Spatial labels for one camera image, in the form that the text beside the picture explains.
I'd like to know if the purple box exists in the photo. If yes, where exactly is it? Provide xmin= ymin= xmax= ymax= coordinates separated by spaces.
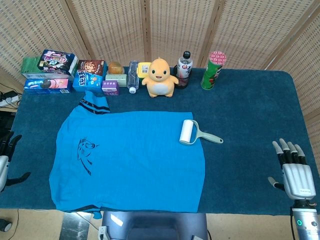
xmin=101 ymin=80 xmax=120 ymax=96

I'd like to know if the black caster wheel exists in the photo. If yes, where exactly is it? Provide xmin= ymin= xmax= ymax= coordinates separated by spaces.
xmin=0 ymin=218 xmax=13 ymax=233

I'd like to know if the blue and pink cookie box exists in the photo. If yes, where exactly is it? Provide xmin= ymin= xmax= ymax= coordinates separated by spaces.
xmin=23 ymin=78 xmax=72 ymax=96

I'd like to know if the green snack box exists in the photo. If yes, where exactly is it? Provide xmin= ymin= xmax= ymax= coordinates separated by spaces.
xmin=20 ymin=56 xmax=76 ymax=81

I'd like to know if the clear plastic water bottle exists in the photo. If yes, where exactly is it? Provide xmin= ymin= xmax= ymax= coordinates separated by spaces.
xmin=127 ymin=60 xmax=140 ymax=95

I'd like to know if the black equipment box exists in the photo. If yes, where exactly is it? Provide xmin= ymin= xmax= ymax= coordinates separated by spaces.
xmin=0 ymin=111 xmax=17 ymax=134

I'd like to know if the black snack package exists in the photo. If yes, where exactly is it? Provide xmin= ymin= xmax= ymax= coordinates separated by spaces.
xmin=36 ymin=49 xmax=79 ymax=76

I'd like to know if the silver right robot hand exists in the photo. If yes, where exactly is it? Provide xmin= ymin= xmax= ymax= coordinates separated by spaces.
xmin=267 ymin=138 xmax=317 ymax=200

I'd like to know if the pale green box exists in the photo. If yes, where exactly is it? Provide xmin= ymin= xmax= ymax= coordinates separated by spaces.
xmin=105 ymin=73 xmax=129 ymax=88

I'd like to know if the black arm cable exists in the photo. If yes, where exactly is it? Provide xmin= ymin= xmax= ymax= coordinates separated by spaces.
xmin=289 ymin=206 xmax=302 ymax=240

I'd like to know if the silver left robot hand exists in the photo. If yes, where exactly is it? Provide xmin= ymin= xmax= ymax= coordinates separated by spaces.
xmin=0 ymin=131 xmax=32 ymax=193

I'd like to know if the orange plush dinosaur toy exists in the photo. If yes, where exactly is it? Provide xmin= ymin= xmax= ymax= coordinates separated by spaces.
xmin=141 ymin=57 xmax=180 ymax=98

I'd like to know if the green chips can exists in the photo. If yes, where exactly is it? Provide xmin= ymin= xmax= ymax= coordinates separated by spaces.
xmin=201 ymin=50 xmax=227 ymax=91

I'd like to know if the woven folding screen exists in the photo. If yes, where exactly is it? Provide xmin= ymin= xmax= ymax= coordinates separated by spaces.
xmin=0 ymin=0 xmax=320 ymax=151

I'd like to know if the white power strip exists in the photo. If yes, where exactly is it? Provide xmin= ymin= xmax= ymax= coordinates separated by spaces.
xmin=0 ymin=95 xmax=20 ymax=108

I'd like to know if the white red drink can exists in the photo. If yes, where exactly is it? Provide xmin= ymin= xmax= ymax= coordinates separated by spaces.
xmin=176 ymin=50 xmax=193 ymax=79

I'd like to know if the blue t-shirt with black print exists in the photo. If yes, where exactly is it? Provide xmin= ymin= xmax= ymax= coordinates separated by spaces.
xmin=48 ymin=91 xmax=207 ymax=221

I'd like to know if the green box with yellow lid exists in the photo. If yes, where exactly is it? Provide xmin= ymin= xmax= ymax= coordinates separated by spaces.
xmin=137 ymin=61 xmax=152 ymax=79

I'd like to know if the brown cookie box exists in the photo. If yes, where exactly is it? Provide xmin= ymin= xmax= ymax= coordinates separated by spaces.
xmin=76 ymin=59 xmax=106 ymax=77

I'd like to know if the orange jelly cup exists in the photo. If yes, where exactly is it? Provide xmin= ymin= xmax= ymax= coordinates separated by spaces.
xmin=107 ymin=61 xmax=125 ymax=76

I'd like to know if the pale green lint roller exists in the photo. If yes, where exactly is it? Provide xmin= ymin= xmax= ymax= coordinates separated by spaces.
xmin=179 ymin=119 xmax=224 ymax=146

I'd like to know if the shiny metal base plate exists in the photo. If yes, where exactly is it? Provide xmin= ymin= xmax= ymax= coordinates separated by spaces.
xmin=59 ymin=211 xmax=101 ymax=240

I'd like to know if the grey robot torso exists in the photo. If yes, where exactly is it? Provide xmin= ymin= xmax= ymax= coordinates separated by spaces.
xmin=98 ymin=211 xmax=209 ymax=240

